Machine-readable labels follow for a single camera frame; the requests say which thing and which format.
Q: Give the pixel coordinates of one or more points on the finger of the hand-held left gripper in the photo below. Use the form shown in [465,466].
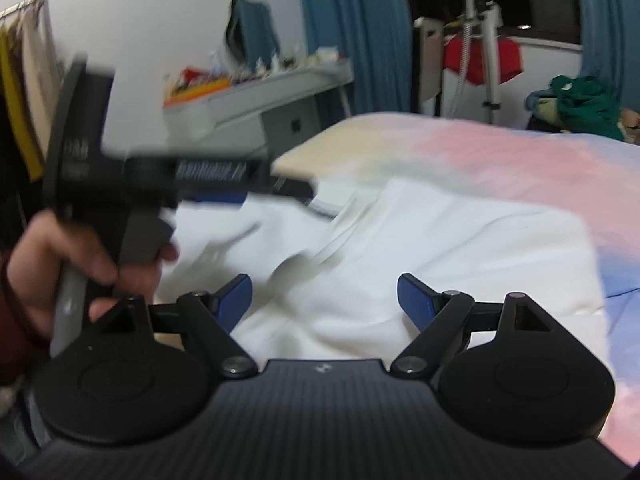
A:
[292,187]

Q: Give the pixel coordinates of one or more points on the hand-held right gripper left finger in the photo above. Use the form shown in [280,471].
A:
[235,296]

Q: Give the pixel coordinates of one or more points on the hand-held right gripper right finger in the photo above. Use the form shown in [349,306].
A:
[414,296]

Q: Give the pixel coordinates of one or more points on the white garment with striped trim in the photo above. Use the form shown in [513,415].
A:
[400,245]

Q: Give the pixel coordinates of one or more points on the person's left forearm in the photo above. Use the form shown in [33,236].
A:
[15,340]

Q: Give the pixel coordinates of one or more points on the clothes rack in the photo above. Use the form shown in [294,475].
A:
[30,5]

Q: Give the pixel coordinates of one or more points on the person's left hand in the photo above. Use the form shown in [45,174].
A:
[40,270]

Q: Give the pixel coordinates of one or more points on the grey dressing table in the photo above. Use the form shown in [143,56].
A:
[280,105]

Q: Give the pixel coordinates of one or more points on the orange tray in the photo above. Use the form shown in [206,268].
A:
[205,89]

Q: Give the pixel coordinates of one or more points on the group of toiletry bottles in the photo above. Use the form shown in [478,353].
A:
[300,60]

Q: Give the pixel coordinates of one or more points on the yellow hanging garment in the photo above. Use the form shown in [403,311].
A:
[20,110]

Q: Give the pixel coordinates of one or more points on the beige hanging garment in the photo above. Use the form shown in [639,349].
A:
[42,65]

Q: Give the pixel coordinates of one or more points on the wavy-edged mirror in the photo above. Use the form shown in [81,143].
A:
[252,30]

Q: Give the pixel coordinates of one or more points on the pastel bed sheet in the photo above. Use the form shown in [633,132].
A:
[500,150]

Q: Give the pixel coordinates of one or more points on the white garment steamer stand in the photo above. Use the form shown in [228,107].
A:
[492,65]

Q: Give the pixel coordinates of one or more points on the red cloth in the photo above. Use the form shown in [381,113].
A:
[507,62]

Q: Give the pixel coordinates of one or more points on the green garment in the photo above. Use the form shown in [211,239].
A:
[587,105]

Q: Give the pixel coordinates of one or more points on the white hanging cloth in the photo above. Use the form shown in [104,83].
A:
[492,19]

